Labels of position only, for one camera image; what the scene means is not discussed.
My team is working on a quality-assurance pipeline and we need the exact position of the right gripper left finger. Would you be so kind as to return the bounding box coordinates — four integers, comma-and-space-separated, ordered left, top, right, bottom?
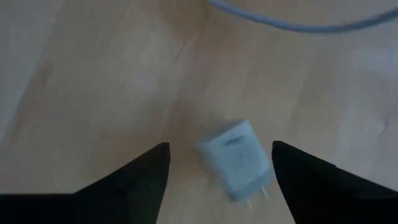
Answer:
0, 142, 171, 224

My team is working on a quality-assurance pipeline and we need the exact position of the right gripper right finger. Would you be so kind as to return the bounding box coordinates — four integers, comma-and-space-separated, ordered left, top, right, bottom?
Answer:
272, 140, 398, 224

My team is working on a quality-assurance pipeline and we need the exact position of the white USB charger plug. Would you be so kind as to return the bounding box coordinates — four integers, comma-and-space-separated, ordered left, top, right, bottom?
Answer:
195, 119, 277, 210

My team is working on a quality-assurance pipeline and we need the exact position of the white USB cable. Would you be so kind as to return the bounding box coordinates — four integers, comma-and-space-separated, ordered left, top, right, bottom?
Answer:
208, 0, 398, 34

